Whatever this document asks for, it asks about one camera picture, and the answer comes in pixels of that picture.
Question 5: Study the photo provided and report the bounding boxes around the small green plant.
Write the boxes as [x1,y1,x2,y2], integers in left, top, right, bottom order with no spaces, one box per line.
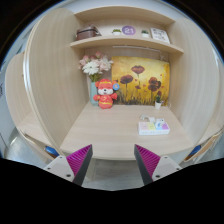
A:
[141,30,149,38]
[112,29,121,35]

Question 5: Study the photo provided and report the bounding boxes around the small green plant right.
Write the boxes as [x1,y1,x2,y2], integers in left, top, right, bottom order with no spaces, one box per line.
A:
[141,30,149,38]

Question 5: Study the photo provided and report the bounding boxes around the pink white flower bouquet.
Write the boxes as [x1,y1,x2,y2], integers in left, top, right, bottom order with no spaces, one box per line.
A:
[79,51,113,82]

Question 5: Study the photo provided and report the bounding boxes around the white charger plug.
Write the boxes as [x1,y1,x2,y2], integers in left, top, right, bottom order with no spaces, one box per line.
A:
[155,118,165,127]

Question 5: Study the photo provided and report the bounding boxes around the small cactus white pot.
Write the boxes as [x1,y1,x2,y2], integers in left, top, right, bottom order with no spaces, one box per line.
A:
[155,95,162,109]

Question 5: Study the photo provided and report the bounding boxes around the white framed card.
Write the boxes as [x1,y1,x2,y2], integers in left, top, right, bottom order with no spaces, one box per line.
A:
[151,28,170,43]

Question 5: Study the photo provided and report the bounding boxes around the wooden desk shelf unit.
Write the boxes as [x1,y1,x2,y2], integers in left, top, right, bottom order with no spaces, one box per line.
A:
[5,4,224,162]

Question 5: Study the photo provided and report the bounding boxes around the light blue vase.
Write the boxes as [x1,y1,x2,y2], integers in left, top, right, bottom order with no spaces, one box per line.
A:
[90,82,98,106]

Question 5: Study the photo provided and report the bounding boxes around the poppy flower painting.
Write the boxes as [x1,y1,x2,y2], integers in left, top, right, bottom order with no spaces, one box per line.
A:
[111,56,170,105]

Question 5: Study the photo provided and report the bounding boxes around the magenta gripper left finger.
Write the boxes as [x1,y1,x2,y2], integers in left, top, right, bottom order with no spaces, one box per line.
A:
[43,144,94,187]

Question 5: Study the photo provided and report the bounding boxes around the white pastel power strip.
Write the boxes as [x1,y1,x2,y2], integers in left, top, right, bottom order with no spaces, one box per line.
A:
[138,122,170,136]

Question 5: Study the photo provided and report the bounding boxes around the small green plant left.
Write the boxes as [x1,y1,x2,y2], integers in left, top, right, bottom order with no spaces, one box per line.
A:
[112,29,121,35]

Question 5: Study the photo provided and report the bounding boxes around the white charger cable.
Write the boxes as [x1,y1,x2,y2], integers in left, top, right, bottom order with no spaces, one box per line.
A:
[139,114,156,123]

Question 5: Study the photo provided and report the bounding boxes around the brown leather case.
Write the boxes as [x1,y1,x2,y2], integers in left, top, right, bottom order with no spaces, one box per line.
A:
[76,25,101,41]

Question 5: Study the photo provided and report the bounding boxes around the purple round number sign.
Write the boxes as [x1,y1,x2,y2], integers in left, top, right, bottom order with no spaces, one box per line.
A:
[122,25,136,35]

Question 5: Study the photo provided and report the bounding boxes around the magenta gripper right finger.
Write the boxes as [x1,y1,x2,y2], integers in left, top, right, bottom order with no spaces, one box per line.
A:
[133,143,183,186]

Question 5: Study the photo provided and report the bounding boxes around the red plush bear toy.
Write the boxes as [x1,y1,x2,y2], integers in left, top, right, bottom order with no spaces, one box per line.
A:
[93,79,120,109]

